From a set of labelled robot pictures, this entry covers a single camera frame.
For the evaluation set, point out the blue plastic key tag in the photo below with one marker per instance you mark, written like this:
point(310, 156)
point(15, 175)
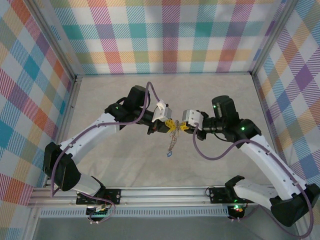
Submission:
point(169, 154)

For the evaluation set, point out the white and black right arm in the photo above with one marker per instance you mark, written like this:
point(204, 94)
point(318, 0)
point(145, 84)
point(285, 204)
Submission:
point(262, 157)

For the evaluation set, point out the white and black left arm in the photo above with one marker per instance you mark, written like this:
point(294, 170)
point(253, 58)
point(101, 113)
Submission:
point(82, 135)

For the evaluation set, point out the small lit circuit board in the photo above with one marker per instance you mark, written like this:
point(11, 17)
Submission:
point(236, 208)

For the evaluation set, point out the green circuit board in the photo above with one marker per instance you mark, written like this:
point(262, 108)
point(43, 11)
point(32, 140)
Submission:
point(100, 213)

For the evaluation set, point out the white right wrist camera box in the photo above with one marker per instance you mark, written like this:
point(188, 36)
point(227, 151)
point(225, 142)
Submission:
point(192, 118)

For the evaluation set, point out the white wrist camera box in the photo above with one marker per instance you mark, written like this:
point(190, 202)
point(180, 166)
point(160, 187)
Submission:
point(192, 118)
point(162, 112)

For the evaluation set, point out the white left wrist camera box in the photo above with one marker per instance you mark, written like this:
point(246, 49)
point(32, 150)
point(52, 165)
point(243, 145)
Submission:
point(162, 112)

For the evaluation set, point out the aluminium side frame rail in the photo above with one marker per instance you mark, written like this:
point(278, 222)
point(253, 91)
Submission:
point(72, 100)
point(265, 112)

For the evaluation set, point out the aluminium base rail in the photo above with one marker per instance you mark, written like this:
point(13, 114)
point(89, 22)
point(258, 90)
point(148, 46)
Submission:
point(162, 195)

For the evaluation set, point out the aluminium frame post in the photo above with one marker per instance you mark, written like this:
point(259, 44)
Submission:
point(61, 47)
point(271, 37)

